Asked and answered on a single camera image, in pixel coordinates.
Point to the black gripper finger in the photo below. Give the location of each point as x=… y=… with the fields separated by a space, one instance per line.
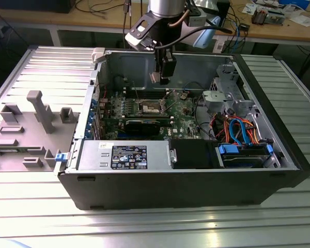
x=169 y=69
x=158 y=62

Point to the silver CPU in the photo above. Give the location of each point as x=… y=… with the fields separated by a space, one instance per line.
x=155 y=77

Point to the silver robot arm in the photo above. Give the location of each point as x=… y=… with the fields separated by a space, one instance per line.
x=165 y=7

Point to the black RAM slot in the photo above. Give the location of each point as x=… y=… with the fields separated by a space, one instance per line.
x=144 y=115
x=149 y=90
x=149 y=95
x=165 y=118

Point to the CPU socket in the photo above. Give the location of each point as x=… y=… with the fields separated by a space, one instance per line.
x=147 y=108

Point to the green motherboard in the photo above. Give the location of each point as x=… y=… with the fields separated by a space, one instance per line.
x=180 y=113

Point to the silver metal drive cage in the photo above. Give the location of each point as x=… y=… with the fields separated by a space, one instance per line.
x=217 y=99

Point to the gray case latch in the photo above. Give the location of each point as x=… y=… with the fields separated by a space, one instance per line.
x=98 y=54

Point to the black graphics card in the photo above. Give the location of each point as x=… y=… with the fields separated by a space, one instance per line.
x=142 y=127

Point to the wooden desk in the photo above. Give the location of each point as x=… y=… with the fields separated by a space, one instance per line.
x=93 y=19

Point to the small black box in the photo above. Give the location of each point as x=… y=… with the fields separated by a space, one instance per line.
x=244 y=27

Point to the blue card retainer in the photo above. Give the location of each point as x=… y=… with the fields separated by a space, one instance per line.
x=92 y=113

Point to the metal finned heat sink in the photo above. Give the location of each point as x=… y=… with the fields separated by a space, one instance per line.
x=259 y=16

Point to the hard disk in blue carrier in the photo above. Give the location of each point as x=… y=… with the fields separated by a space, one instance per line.
x=228 y=149

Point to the circuit module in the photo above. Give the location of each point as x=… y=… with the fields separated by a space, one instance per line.
x=275 y=16

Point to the silver power supply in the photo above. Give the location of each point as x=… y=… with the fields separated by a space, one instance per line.
x=93 y=155

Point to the black PC case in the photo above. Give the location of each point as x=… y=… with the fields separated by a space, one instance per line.
x=170 y=191

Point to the large black box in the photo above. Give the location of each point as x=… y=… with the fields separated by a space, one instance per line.
x=41 y=6

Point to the blue case latch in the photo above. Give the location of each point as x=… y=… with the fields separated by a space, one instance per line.
x=60 y=157

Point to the white paper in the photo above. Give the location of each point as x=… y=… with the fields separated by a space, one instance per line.
x=306 y=20

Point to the gray parts rack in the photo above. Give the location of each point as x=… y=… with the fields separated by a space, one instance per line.
x=28 y=139

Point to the white camera with black bracket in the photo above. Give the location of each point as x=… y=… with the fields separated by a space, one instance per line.
x=138 y=38

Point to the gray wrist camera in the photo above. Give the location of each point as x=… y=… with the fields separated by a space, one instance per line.
x=197 y=19

